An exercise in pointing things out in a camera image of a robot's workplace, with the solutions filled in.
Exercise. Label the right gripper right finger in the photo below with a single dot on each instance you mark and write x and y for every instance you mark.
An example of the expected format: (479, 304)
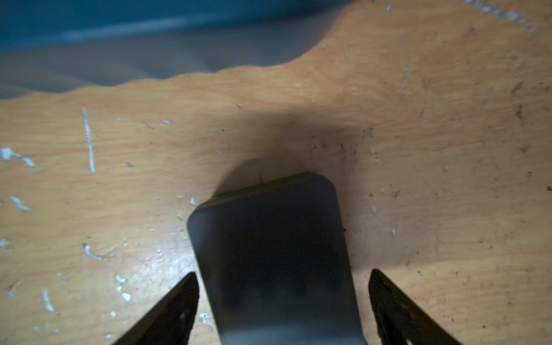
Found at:
(399, 320)

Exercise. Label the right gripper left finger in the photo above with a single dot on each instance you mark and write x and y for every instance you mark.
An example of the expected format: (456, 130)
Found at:
(171, 320)

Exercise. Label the dark grey pencil case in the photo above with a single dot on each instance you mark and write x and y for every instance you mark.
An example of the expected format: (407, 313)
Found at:
(275, 265)

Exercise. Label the teal plastic tray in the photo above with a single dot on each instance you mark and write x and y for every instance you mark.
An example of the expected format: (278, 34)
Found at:
(59, 46)

